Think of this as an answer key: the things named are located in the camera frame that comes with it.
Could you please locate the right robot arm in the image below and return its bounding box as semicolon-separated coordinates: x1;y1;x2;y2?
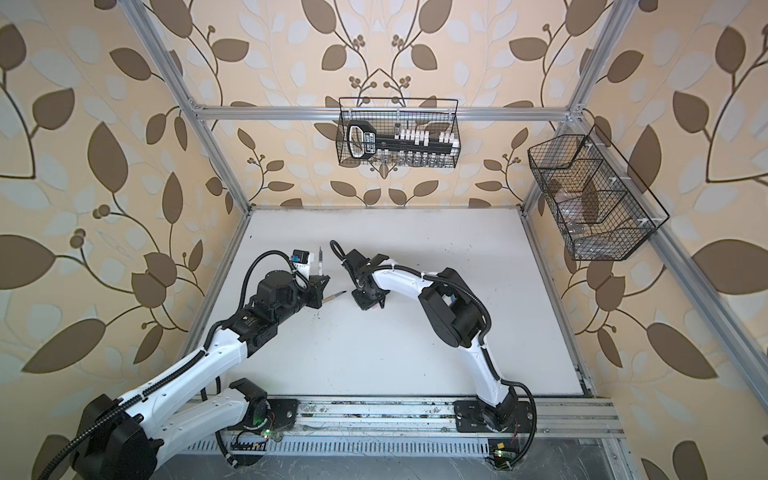
330;240;538;432

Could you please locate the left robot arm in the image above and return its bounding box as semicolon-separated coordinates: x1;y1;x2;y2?
37;250;330;479

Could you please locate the tan pen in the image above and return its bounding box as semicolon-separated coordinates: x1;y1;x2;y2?
323;290;347;303

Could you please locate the black tool with sockets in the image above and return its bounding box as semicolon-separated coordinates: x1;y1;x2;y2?
343;120;461;160

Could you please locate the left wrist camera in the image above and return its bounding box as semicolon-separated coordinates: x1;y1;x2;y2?
290;249;314;279

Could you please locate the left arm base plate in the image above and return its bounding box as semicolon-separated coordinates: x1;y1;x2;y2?
225;398;299;433

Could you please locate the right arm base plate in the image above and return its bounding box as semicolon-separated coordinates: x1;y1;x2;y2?
453;399;534;435

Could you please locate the back wire basket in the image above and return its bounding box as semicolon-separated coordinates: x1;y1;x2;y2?
333;95;462;169

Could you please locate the aluminium frame back bar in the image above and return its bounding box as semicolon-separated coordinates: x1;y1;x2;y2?
191;105;571;122

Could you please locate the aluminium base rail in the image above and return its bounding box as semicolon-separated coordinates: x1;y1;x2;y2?
155;396;626;465

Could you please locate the side wire basket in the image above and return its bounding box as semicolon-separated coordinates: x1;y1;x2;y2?
527;126;670;261

